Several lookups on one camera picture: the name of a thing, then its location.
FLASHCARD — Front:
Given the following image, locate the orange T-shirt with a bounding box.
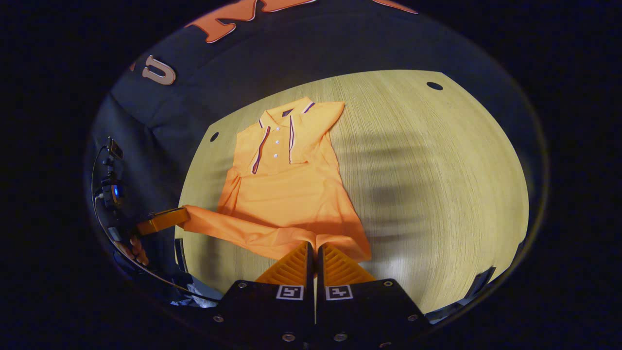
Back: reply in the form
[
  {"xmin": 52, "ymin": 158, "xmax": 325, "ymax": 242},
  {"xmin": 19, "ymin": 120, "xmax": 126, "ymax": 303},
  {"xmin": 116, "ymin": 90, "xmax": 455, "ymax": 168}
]
[{"xmin": 177, "ymin": 96, "xmax": 372, "ymax": 263}]

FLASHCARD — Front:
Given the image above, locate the black backdrop cloth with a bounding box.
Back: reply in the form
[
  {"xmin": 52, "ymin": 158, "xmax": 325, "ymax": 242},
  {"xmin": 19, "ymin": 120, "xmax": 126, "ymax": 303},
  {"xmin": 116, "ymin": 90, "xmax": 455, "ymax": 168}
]
[{"xmin": 87, "ymin": 0, "xmax": 547, "ymax": 292}]

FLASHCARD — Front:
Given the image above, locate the black table edge bracket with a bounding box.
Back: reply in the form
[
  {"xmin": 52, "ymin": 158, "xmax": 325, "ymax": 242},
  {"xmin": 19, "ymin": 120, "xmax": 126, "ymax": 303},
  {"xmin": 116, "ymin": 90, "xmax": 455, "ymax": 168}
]
[
  {"xmin": 174, "ymin": 237, "xmax": 189, "ymax": 274},
  {"xmin": 464, "ymin": 266, "xmax": 497, "ymax": 298}
]

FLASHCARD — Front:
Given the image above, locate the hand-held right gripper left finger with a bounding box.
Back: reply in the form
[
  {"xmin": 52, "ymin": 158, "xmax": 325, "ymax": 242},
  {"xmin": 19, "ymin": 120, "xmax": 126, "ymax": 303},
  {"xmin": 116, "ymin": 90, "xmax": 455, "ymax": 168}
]
[{"xmin": 213, "ymin": 241, "xmax": 316, "ymax": 349}]

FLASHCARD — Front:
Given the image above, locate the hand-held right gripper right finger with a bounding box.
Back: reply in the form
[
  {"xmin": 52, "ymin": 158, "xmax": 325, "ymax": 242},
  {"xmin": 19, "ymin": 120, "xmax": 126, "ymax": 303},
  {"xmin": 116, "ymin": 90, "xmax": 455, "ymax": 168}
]
[{"xmin": 316, "ymin": 243, "xmax": 432, "ymax": 349}]

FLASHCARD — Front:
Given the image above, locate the white crumpled plastic bag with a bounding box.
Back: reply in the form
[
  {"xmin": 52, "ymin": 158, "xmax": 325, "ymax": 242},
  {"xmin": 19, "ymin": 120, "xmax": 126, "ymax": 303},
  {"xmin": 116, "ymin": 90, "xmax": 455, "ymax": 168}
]
[{"xmin": 173, "ymin": 283, "xmax": 218, "ymax": 308}]

